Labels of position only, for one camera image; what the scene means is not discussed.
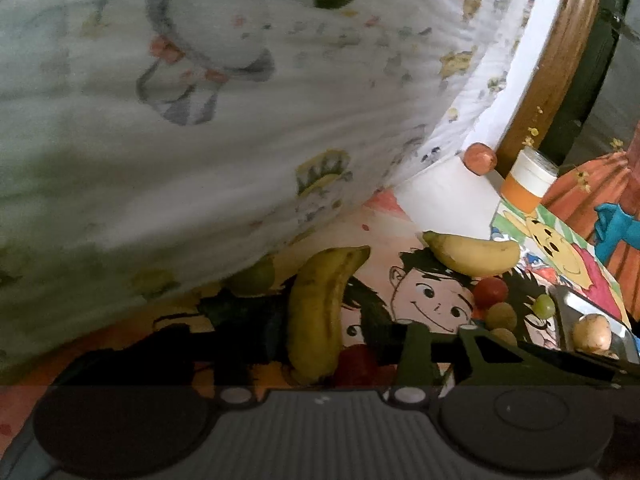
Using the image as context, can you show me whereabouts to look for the cartoon boy poster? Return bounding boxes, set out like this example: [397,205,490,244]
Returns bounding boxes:
[0,192,501,386]

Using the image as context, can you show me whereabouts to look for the orange jar with white lid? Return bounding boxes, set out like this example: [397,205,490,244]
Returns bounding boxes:
[500,147,558,213]

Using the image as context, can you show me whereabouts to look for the dark panel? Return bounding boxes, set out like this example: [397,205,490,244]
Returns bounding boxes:
[542,0,640,166]

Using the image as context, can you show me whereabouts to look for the wooden bed frame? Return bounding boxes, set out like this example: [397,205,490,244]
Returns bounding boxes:
[497,0,608,171]

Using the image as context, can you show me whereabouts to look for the green grape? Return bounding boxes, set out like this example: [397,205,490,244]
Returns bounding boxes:
[531,294,557,318]

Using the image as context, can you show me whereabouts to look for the brown potato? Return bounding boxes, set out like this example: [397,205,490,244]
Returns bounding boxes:
[571,313,613,353]

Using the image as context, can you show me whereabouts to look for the white printed blanket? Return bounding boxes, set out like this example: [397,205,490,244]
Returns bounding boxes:
[0,0,546,371]

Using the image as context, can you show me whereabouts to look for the white bed sheet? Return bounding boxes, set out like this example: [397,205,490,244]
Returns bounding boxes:
[390,0,576,241]

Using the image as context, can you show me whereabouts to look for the red tomato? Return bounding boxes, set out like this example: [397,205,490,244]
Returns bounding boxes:
[472,276,510,309]
[335,344,396,387]

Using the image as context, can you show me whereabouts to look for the small yellow banana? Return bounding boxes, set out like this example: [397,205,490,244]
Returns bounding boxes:
[422,230,522,277]

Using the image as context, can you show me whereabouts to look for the painting of orange dress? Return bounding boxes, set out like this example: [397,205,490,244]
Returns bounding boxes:
[542,125,640,321]

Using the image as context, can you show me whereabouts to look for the metal tray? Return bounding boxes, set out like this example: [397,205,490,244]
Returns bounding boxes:
[550,285,640,363]

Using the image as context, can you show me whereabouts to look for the large greenish yellow banana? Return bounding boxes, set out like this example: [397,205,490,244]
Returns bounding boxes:
[287,245,372,382]

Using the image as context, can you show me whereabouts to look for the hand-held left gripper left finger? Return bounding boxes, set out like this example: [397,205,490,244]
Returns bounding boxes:
[60,332,291,405]

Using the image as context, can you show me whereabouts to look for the green round fruit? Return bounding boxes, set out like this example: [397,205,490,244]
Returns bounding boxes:
[227,255,277,297]

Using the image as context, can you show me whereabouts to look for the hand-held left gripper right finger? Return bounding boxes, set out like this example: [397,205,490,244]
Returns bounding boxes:
[345,325,640,406]

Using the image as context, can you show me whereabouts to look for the yellow bear cartoon poster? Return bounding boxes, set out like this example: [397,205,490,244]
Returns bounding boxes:
[470,197,631,356]

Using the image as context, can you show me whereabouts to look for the dried yellow flower sprig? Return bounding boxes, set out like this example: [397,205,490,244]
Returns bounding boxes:
[522,105,626,193]

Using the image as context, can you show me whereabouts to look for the red apple by bed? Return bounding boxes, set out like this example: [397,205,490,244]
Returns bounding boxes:
[463,142,498,177]

